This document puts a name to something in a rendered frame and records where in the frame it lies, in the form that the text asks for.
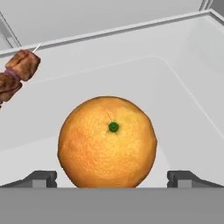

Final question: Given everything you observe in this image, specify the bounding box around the white fridge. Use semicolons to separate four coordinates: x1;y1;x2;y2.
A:
0;0;224;189

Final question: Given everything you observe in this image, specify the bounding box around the brown meat kebab skewer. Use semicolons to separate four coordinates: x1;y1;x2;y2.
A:
0;43;42;110

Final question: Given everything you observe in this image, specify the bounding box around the orange with green stem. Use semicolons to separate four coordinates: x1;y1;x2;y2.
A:
57;95;158;189

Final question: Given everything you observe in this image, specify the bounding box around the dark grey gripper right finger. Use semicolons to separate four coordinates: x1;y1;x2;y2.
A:
166;170;224;189

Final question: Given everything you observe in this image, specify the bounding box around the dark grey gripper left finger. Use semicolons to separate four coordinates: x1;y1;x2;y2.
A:
0;170;58;189

